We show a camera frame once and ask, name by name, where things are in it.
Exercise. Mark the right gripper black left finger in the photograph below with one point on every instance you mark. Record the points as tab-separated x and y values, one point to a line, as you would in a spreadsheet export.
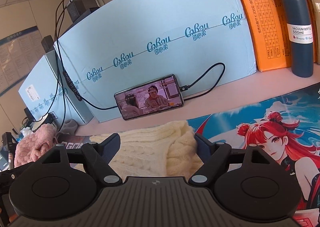
87	166

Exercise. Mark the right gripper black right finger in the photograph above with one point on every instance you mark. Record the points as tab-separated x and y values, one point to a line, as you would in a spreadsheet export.
226	165

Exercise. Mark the cream knitted sweater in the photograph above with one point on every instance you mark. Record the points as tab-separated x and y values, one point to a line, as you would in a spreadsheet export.
168	150

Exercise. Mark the grey cloth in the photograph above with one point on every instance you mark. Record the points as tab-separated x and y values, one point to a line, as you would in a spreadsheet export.
68	128

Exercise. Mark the pink knitted sweater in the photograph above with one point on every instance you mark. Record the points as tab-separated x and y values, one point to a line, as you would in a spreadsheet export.
35	145

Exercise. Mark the black smartphone playing video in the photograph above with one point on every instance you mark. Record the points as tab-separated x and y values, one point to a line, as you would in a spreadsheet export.
150	98

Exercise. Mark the anime print desk mat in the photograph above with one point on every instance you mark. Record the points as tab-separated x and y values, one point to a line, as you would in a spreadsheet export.
287	128

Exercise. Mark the large light blue carton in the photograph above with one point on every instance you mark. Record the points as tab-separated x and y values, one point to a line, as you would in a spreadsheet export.
126	43

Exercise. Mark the orange cardboard box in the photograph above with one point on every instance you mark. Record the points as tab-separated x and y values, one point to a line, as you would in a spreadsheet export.
267	24

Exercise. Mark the black power adapter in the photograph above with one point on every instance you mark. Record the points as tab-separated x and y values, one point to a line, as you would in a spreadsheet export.
75	9

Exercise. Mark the dark blue vacuum bottle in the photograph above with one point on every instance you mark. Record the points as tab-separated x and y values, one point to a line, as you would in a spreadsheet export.
300	33

